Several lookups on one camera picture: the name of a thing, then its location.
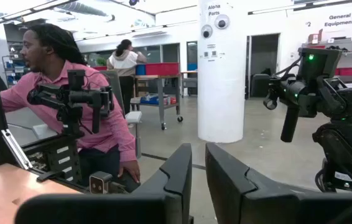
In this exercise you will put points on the metal workshop cart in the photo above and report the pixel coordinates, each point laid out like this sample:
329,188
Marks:
160,76

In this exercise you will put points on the black chair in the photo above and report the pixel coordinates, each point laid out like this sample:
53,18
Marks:
260,85

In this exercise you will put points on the person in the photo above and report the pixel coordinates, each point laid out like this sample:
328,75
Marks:
124,62
113,137

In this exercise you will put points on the small silver table camera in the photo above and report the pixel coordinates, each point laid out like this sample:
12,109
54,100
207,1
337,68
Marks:
99,183

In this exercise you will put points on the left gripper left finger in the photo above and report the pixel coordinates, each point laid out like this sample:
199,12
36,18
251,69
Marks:
179,174

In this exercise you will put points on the googly eye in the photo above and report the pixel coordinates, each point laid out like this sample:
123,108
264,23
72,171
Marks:
222,21
206,31

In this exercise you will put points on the grey side table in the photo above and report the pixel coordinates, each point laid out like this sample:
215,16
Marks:
190,82

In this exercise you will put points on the cardboard box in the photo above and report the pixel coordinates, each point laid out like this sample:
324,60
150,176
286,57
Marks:
314,38

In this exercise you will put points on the white round pillar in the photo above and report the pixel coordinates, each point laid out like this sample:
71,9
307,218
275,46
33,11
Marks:
222,93

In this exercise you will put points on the shelf with blue bins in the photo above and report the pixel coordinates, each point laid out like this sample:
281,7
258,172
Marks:
12,67

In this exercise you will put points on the silver metal bracket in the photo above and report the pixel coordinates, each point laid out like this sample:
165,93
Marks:
15,149

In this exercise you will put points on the blue storage bin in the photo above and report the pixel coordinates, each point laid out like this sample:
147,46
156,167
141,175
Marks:
140,70

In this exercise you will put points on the long red storage bin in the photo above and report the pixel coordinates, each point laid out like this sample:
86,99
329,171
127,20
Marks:
162,69

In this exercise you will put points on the silver ventilation duct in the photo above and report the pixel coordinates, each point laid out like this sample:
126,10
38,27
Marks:
82,8

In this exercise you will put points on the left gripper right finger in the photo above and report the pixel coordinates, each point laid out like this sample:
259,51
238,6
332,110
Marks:
219,180

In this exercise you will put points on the black control box white labels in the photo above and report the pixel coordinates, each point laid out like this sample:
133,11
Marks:
50,155

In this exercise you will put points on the grey office chair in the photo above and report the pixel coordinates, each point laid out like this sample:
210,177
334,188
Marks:
134,117

